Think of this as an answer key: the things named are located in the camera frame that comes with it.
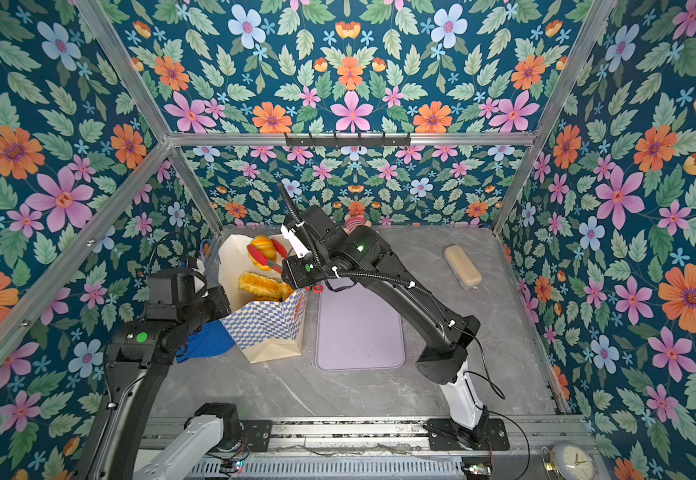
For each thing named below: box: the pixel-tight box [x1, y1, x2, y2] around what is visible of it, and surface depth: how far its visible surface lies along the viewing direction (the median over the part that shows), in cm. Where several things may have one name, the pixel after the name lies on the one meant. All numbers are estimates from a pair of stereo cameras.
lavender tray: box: [316, 282, 406, 371], surface depth 92 cm
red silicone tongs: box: [247, 238, 288, 274], surface depth 72 cm
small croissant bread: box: [248, 235, 277, 271], surface depth 74 cm
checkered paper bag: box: [218, 234, 307, 364], surface depth 77 cm
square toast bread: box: [239, 271, 294, 301], surface depth 92 cm
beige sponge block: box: [443, 244, 483, 290], surface depth 106 cm
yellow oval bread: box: [276, 281, 295, 302], surface depth 93 cm
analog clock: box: [541, 442, 597, 480], surface depth 68 cm
